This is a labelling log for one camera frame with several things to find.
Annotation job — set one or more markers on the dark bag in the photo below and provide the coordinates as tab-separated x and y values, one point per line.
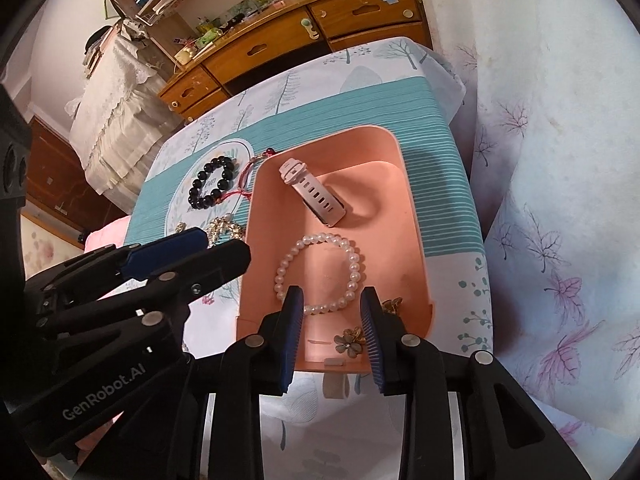
100	40

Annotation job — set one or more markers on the tree print tablecloth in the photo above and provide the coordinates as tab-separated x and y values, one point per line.
350	105

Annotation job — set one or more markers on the green flower brooch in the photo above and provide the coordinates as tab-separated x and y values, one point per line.
347	344

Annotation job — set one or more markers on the green packet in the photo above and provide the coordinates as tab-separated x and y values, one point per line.
207	39

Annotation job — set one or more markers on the pale green drawer ornament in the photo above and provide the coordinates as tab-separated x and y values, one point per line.
309	27

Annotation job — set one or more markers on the pink blanket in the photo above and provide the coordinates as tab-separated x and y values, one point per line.
105	235

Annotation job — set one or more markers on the white leaf print curtain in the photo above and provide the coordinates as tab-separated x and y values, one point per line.
550	160

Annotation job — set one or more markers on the white watch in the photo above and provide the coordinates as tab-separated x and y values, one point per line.
312	190

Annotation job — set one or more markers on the brown wooden cabinet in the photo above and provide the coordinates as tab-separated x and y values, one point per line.
55	170

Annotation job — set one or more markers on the wooden desk with drawers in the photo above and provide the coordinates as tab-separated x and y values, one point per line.
270	50

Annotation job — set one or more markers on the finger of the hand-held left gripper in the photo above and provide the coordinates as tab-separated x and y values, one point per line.
210	270
165	252

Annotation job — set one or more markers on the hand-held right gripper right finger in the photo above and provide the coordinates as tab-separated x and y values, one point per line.
372	340

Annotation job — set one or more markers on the yellow box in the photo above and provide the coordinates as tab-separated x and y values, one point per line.
185	55

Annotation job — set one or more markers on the cream lace cover cloth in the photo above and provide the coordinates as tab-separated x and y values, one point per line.
115	110

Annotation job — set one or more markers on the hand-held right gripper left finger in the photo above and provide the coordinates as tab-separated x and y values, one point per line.
293	340

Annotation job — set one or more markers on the pink plastic tray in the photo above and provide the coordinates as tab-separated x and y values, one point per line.
390	260

